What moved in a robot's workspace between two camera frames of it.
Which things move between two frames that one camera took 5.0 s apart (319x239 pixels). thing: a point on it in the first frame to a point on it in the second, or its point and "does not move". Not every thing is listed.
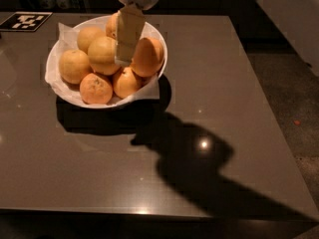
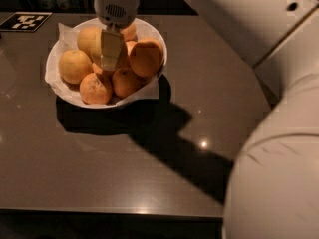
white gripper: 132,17 to 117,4
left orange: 73,66 does not move
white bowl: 81,64 does not move
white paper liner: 68,41 does not move
